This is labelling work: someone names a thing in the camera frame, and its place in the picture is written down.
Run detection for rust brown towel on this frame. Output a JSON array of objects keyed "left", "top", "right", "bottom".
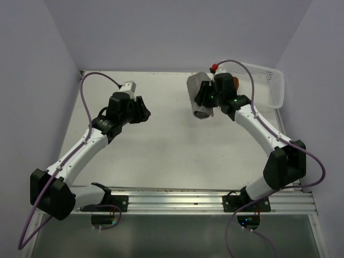
[{"left": 233, "top": 77, "right": 239, "bottom": 90}]

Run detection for grey towel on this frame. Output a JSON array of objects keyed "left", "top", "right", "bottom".
[{"left": 187, "top": 72, "right": 214, "bottom": 119}]

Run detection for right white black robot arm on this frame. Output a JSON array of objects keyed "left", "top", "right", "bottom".
[{"left": 187, "top": 72, "right": 306, "bottom": 211}]

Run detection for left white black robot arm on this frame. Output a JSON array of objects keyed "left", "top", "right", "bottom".
[{"left": 30, "top": 91, "right": 151, "bottom": 220}]

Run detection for white perforated plastic basket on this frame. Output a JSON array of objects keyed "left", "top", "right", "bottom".
[{"left": 220, "top": 62, "right": 285, "bottom": 109}]

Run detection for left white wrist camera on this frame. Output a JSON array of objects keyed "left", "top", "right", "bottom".
[{"left": 119, "top": 81, "right": 137, "bottom": 99}]

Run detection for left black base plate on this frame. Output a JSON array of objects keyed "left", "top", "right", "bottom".
[{"left": 80, "top": 195, "right": 129, "bottom": 212}]

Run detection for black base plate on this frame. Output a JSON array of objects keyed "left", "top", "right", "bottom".
[
  {"left": 222, "top": 195, "right": 271, "bottom": 212},
  {"left": 80, "top": 195, "right": 129, "bottom": 212}
]

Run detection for aluminium mounting rail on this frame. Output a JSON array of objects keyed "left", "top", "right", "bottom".
[{"left": 35, "top": 191, "right": 318, "bottom": 215}]

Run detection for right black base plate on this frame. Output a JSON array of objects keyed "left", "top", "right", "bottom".
[{"left": 222, "top": 195, "right": 271, "bottom": 212}]

